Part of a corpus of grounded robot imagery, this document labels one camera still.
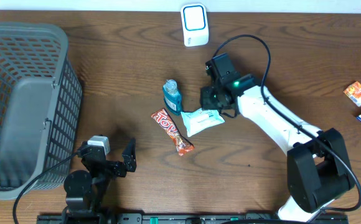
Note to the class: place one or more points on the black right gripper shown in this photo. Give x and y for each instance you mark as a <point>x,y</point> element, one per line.
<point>204,102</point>

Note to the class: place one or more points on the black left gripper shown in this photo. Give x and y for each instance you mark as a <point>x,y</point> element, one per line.
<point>129,163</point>

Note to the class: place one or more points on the light blue wet wipes pack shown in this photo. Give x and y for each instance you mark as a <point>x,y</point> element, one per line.
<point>200,120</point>

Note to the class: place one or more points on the blue mouthwash bottle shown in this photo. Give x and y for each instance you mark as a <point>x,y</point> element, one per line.
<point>172,97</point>

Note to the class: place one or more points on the red Top chocolate bar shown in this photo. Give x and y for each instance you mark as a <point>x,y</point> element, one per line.
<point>183,146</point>

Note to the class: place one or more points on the orange snack packet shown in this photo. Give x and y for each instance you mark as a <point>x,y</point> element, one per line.
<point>353,91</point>

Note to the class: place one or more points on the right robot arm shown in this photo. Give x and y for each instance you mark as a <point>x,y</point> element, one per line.
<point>318,166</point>

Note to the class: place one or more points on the white barcode scanner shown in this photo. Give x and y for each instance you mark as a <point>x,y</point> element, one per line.
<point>194,25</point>

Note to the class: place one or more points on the grey plastic shopping basket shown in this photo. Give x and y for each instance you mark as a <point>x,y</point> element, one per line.
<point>40,98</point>

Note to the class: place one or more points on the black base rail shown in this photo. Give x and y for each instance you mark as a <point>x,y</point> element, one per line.
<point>137,218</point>

